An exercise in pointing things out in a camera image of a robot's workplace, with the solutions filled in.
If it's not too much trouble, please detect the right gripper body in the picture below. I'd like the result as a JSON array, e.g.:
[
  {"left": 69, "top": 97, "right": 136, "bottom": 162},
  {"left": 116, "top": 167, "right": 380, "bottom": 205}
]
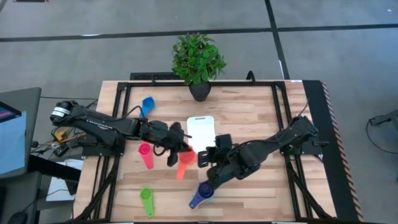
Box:
[{"left": 206, "top": 134, "right": 248, "bottom": 187}]

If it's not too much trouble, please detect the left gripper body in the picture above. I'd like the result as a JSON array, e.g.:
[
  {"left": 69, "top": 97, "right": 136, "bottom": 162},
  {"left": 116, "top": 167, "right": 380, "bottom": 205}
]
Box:
[{"left": 150, "top": 121, "right": 191, "bottom": 152}]

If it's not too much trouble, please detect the dark blue measuring cup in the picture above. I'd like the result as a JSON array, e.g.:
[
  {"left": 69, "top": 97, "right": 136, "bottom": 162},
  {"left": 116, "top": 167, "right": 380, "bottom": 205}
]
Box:
[{"left": 188, "top": 181, "right": 216, "bottom": 210}]

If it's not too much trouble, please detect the orange plastic measuring cup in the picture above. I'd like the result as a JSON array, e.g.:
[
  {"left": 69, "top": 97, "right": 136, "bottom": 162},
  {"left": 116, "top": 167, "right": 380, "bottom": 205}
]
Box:
[{"left": 175, "top": 148, "right": 197, "bottom": 182}]

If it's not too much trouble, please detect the pink plastic measuring cup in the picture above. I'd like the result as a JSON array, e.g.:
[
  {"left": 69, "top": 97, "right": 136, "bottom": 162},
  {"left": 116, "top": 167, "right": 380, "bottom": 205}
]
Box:
[{"left": 137, "top": 142, "right": 155, "bottom": 170}]

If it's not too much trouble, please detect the light blue measuring cup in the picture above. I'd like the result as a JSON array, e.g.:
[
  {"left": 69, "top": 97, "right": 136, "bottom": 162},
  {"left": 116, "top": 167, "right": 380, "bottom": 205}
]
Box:
[{"left": 139, "top": 96, "right": 155, "bottom": 118}]

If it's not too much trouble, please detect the green plastic measuring cup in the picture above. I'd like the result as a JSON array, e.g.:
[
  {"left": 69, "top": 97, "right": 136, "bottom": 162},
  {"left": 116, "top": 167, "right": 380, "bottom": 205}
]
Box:
[{"left": 139, "top": 186, "right": 155, "bottom": 218}]

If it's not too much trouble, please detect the white cutting board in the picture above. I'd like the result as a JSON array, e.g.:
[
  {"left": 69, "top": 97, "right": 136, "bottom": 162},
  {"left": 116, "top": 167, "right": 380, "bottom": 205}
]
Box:
[{"left": 186, "top": 115, "right": 216, "bottom": 154}]

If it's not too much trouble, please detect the dark grey plant pot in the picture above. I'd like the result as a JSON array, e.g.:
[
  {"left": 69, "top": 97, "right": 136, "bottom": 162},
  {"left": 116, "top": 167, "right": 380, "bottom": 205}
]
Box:
[{"left": 188, "top": 80, "right": 212, "bottom": 103}]

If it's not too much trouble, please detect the black ribbed mat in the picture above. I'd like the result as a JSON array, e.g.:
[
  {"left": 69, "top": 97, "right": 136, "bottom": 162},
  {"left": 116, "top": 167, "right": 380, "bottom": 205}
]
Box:
[{"left": 129, "top": 72, "right": 181, "bottom": 81}]

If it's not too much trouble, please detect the green leafy plant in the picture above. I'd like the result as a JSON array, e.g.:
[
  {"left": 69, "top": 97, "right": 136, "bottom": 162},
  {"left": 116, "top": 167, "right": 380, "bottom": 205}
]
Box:
[{"left": 171, "top": 32, "right": 227, "bottom": 85}]

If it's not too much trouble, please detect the yellow connector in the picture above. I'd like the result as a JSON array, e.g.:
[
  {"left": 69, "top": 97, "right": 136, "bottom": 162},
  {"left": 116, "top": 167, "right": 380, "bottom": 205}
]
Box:
[{"left": 53, "top": 128, "right": 68, "bottom": 141}]

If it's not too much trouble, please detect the black mat with striped edge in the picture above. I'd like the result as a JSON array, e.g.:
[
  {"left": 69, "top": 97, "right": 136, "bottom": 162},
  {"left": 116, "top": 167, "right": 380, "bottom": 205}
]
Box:
[{"left": 303, "top": 80, "right": 364, "bottom": 222}]

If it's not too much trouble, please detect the white paper sheet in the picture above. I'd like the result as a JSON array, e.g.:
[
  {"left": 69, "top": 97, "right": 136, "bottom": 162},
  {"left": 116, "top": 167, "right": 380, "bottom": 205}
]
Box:
[{"left": 45, "top": 159, "right": 84, "bottom": 202}]

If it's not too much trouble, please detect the grey side desk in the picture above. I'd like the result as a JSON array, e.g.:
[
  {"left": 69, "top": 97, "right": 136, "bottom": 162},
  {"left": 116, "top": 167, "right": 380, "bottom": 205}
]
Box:
[{"left": 0, "top": 86, "right": 42, "bottom": 180}]

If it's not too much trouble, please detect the light blue folder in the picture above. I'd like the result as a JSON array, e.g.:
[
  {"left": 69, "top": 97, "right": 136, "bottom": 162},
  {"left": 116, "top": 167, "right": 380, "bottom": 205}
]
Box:
[{"left": 0, "top": 111, "right": 27, "bottom": 175}]

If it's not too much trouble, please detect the dark device with pink screen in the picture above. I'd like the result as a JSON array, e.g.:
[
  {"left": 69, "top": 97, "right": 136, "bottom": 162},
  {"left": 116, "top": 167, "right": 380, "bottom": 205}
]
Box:
[{"left": 0, "top": 101, "right": 22, "bottom": 124}]

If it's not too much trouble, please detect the black computer mouse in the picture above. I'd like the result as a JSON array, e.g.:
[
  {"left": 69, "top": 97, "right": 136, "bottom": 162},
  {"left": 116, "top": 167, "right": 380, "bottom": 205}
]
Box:
[{"left": 6, "top": 211, "right": 29, "bottom": 224}]

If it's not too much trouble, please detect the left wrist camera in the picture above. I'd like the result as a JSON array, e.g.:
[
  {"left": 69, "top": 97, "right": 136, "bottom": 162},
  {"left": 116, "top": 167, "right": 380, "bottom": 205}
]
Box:
[{"left": 169, "top": 121, "right": 192, "bottom": 138}]

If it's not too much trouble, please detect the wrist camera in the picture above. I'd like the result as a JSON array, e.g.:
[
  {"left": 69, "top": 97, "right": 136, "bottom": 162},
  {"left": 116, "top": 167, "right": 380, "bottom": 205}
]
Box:
[
  {"left": 197, "top": 150, "right": 210, "bottom": 169},
  {"left": 169, "top": 121, "right": 192, "bottom": 138}
]

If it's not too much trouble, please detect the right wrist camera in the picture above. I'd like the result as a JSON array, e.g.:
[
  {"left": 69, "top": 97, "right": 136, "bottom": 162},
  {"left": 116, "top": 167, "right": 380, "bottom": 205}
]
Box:
[{"left": 197, "top": 150, "right": 210, "bottom": 169}]

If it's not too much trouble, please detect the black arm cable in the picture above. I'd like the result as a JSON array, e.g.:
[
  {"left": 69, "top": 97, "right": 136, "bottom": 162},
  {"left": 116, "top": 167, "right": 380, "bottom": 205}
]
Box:
[{"left": 123, "top": 105, "right": 144, "bottom": 121}]

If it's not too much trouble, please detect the black metal table frame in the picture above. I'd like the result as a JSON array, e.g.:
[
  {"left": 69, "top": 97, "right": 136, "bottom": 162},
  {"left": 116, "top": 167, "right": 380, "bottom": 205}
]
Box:
[{"left": 73, "top": 79, "right": 336, "bottom": 223}]

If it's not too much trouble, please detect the tangled cable bundle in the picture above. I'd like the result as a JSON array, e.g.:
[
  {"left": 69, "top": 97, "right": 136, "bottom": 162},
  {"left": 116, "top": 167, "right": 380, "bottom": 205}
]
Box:
[{"left": 30, "top": 126, "right": 86, "bottom": 158}]

